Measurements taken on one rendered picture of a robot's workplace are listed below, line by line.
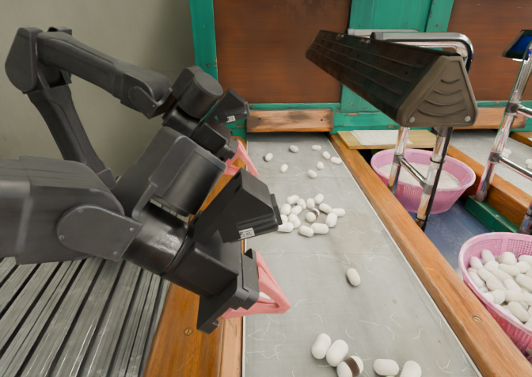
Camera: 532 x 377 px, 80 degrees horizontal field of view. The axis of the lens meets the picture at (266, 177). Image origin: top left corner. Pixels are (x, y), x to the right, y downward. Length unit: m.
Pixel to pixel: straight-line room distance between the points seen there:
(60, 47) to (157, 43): 1.26
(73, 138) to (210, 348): 0.52
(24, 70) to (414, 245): 0.79
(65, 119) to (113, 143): 1.38
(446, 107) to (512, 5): 1.02
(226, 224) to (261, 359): 0.24
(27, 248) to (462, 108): 0.39
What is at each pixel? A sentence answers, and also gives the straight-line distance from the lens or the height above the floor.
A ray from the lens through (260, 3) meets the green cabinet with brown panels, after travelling 1.10.
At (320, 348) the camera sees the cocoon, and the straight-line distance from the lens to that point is 0.47.
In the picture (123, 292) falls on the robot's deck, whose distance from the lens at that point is 0.70.
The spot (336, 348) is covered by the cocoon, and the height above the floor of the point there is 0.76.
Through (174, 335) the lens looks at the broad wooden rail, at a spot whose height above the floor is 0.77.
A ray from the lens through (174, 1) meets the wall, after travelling 1.92.
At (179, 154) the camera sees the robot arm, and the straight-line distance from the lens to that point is 0.29.
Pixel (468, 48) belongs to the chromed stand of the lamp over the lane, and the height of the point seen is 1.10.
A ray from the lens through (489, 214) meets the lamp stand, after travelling 0.95.
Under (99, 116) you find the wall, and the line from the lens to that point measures 2.11.
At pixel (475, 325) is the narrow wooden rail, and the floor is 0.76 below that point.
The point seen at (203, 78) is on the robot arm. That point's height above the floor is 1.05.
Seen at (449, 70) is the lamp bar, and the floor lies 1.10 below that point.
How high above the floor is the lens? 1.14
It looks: 27 degrees down
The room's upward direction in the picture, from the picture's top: straight up
